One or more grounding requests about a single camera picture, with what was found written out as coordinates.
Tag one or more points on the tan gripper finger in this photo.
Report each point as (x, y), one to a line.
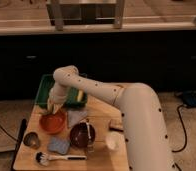
(57, 107)
(49, 105)

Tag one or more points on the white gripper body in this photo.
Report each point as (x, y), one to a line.
(58, 93)

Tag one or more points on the white spoon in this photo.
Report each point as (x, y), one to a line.
(88, 131)

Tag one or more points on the blue sponge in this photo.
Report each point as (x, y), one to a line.
(58, 145)

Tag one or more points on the red bowl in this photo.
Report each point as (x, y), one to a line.
(53, 123)

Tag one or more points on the metal frame stand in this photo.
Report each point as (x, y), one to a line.
(85, 12)

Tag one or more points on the white cup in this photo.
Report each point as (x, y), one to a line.
(113, 140)

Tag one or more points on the brown black sponge block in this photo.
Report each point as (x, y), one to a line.
(115, 125)

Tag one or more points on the white dish brush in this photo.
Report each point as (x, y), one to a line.
(44, 158)

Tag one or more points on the green plastic tray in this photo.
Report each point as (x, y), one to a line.
(45, 86)

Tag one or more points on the grey cloth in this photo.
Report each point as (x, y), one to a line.
(75, 116)

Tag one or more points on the dark maroon bowl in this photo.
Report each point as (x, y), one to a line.
(79, 137)

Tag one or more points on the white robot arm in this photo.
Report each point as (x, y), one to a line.
(144, 126)

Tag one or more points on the dark blue object on floor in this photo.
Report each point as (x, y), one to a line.
(189, 99)

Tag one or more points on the metal cup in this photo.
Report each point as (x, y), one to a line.
(32, 140)

